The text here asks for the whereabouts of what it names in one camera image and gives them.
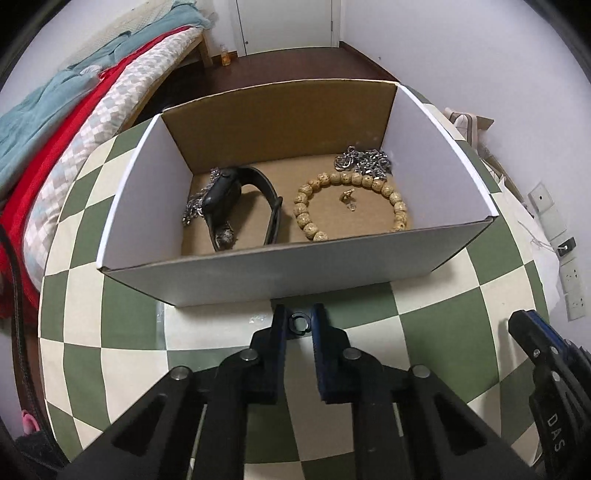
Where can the white door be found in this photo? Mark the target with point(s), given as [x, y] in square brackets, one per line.
[286, 23]

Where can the white cloth bag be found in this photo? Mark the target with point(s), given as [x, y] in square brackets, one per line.
[531, 230]

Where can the table with checkered cloth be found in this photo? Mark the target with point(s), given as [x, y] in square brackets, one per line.
[138, 332]

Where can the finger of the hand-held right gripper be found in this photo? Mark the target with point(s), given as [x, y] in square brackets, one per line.
[549, 332]
[524, 332]

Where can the blue folded blanket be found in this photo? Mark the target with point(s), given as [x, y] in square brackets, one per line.
[152, 27]

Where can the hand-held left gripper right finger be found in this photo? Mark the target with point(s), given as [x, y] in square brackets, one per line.
[319, 332]

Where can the white cardboard box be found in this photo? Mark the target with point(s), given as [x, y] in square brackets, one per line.
[277, 281]

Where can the white wall socket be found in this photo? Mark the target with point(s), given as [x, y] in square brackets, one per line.
[575, 290]

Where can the white patterned tote bag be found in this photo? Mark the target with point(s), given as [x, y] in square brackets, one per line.
[466, 122]

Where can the black wristband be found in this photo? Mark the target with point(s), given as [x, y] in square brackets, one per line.
[221, 194]

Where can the pink slippers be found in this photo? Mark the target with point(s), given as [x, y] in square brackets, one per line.
[28, 422]

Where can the black charger plug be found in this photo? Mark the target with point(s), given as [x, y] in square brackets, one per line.
[567, 247]

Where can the wooden bed frame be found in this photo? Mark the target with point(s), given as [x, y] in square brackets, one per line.
[203, 50]

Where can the bed with red sheet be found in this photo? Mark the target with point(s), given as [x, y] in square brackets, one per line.
[78, 117]

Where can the plastic bottle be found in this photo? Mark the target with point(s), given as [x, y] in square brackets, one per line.
[226, 57]

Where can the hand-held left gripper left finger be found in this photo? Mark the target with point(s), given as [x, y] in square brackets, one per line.
[279, 332]

